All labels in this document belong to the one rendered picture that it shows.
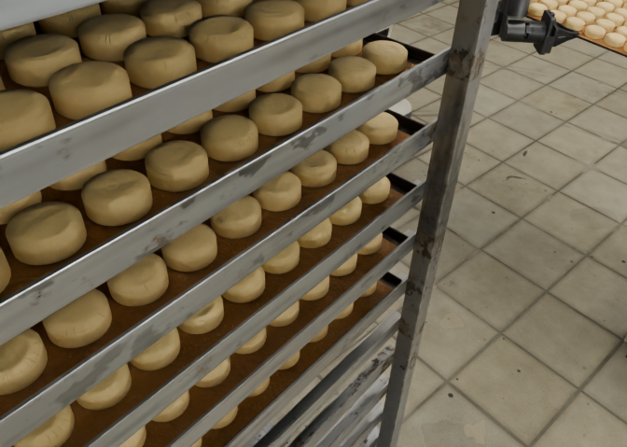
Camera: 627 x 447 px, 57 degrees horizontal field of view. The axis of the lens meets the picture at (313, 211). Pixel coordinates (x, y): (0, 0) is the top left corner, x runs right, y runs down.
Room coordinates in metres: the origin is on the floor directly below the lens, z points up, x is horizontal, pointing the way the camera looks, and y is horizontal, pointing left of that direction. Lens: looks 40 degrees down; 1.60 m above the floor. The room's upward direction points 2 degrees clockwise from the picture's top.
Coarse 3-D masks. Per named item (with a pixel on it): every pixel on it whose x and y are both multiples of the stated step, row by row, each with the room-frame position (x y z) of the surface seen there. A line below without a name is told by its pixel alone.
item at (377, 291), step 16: (384, 288) 0.60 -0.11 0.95; (352, 304) 0.55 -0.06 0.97; (368, 304) 0.57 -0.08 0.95; (336, 320) 0.54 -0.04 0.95; (352, 320) 0.54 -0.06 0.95; (320, 336) 0.50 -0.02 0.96; (336, 336) 0.51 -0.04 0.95; (304, 352) 0.48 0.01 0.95; (320, 352) 0.48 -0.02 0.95; (288, 368) 0.45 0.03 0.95; (304, 368) 0.46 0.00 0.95; (272, 384) 0.43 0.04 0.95; (288, 384) 0.43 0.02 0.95; (256, 400) 0.41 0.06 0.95; (240, 416) 0.38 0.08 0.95; (208, 432) 0.36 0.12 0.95; (224, 432) 0.36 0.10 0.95
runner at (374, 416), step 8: (376, 408) 0.62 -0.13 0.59; (368, 416) 0.61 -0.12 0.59; (376, 416) 0.59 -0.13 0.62; (360, 424) 0.59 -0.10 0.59; (368, 424) 0.59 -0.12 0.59; (376, 424) 0.59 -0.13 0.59; (352, 432) 0.57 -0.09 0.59; (360, 432) 0.57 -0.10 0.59; (368, 432) 0.57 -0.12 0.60; (344, 440) 0.55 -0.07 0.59; (352, 440) 0.56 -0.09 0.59; (360, 440) 0.55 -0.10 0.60
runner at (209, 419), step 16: (400, 256) 0.58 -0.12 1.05; (368, 272) 0.52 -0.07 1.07; (384, 272) 0.55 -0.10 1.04; (352, 288) 0.49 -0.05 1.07; (368, 288) 0.52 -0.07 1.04; (336, 304) 0.47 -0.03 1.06; (320, 320) 0.45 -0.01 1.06; (304, 336) 0.43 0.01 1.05; (288, 352) 0.41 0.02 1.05; (272, 368) 0.39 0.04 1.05; (240, 384) 0.35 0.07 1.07; (256, 384) 0.37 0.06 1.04; (224, 400) 0.33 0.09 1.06; (240, 400) 0.35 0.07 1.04; (208, 416) 0.32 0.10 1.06; (224, 416) 0.33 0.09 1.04; (192, 432) 0.30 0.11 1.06
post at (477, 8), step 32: (480, 0) 0.59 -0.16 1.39; (480, 32) 0.58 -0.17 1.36; (448, 64) 0.60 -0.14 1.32; (480, 64) 0.59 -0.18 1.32; (448, 96) 0.59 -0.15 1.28; (448, 128) 0.59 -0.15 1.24; (448, 160) 0.58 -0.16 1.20; (448, 192) 0.59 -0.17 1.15; (416, 256) 0.60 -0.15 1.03; (416, 288) 0.59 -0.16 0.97; (416, 320) 0.58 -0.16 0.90; (416, 352) 0.60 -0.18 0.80; (384, 416) 0.60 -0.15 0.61
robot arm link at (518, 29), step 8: (504, 16) 1.52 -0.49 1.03; (504, 24) 1.51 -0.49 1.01; (512, 24) 1.50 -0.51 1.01; (520, 24) 1.50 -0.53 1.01; (504, 32) 1.50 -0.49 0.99; (512, 32) 1.49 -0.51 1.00; (520, 32) 1.49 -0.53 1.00; (504, 40) 1.50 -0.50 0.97; (512, 40) 1.50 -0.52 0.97; (520, 40) 1.49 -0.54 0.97
